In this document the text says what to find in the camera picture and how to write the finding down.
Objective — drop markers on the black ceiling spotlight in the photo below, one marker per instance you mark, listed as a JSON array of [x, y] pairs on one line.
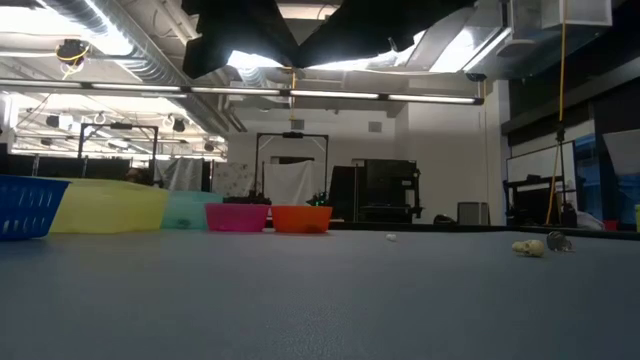
[[52, 121], [179, 125]]

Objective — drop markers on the orange plastic bowl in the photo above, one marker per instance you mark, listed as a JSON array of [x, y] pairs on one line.
[[301, 220]]

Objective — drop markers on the teal plastic bin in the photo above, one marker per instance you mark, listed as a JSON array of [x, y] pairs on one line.
[[200, 210]]

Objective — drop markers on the black tripod stand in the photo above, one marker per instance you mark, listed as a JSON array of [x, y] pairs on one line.
[[561, 175]]

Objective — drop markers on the small red container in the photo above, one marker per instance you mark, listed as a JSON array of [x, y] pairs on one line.
[[610, 225]]

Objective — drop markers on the gray hanging curtain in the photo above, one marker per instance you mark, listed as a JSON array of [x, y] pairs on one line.
[[180, 174]]

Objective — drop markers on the white square reflector panel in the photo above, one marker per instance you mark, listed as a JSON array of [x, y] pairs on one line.
[[625, 150]]

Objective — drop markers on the black equipment rack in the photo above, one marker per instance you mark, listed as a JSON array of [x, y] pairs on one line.
[[395, 185]]

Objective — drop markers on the gray ribbed box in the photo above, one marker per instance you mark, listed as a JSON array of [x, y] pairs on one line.
[[473, 213]]

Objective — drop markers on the black background robot arm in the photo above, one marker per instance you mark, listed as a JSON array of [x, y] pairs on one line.
[[318, 199]]

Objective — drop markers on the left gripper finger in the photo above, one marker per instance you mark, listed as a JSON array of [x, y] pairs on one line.
[[286, 50]]

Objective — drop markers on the black cart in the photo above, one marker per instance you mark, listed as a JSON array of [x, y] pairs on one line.
[[530, 200]]

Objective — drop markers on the white plastic bone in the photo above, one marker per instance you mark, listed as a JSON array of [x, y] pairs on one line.
[[391, 237]]

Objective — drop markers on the white hanging sheet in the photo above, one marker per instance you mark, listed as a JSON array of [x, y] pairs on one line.
[[295, 182]]

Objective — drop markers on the large silver ventilation duct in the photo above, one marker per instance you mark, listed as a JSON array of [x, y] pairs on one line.
[[150, 65]]

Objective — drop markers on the white board panel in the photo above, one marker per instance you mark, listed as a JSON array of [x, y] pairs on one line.
[[540, 162]]

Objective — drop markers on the cream plastic skull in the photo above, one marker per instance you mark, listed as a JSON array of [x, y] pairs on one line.
[[529, 248]]

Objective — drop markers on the white patterned sheet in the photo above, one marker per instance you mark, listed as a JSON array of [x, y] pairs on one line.
[[232, 180]]

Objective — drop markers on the blue plastic basket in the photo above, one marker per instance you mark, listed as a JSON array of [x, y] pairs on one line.
[[25, 207]]

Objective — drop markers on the long ceiling light bar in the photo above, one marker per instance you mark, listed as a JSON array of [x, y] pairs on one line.
[[240, 91]]

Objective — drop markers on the pink plastic bowl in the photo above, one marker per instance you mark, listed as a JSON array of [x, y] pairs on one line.
[[235, 217]]

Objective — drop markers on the white cloth bundle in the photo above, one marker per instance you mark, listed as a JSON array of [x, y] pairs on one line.
[[590, 221]]

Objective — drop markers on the yellow plastic bin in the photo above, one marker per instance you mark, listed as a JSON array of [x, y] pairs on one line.
[[110, 207]]

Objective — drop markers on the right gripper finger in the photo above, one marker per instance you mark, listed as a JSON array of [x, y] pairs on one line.
[[330, 50]]

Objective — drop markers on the white ceiling unit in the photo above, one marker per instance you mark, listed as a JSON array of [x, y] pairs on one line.
[[577, 12]]

